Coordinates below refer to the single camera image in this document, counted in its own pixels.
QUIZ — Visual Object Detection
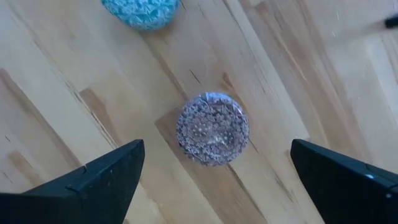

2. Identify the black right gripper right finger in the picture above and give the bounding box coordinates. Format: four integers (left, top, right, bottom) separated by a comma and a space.
290, 138, 398, 224

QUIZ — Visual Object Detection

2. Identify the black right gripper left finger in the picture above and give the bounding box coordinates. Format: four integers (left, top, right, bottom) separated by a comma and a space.
0, 139, 146, 224

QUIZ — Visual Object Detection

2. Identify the purple glass candle holder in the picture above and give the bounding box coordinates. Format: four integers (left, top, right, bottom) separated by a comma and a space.
175, 91, 251, 167

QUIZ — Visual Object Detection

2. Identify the blue glass candle holder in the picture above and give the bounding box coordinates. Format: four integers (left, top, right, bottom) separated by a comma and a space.
100, 0, 182, 31

